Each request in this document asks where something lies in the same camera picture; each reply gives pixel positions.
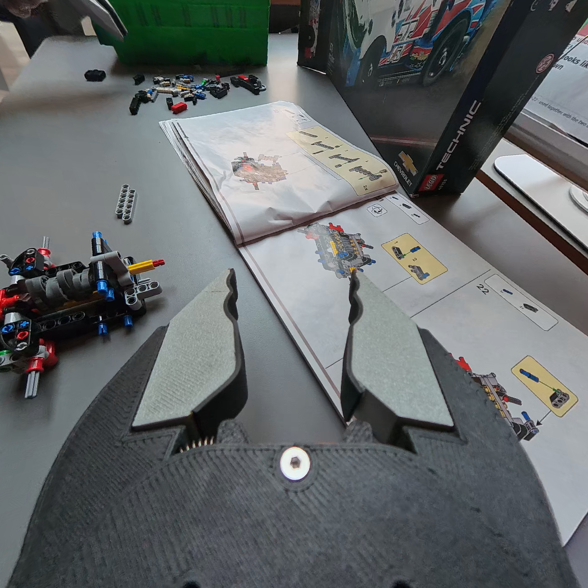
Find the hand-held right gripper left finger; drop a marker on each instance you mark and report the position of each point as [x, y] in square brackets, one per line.
[193, 363]

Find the white monitor stand base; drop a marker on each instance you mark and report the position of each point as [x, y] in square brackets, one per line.
[528, 183]

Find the lego chassis assembly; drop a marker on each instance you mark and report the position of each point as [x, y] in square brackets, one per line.
[69, 285]

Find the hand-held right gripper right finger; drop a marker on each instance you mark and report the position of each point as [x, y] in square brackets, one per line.
[395, 367]

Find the green plastic bin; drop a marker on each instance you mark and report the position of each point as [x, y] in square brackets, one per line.
[193, 32]

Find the lego instruction booklet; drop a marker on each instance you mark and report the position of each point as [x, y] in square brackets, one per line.
[275, 206]

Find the black lego piece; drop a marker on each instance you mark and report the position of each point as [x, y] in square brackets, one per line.
[95, 75]

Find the printed paper sheet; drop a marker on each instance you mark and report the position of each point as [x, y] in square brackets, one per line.
[560, 105]

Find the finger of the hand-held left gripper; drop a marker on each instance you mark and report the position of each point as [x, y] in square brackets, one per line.
[105, 16]

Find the lego set box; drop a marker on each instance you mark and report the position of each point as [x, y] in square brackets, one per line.
[459, 138]

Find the pile of lego pieces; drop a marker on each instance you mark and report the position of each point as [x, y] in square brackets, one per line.
[248, 82]

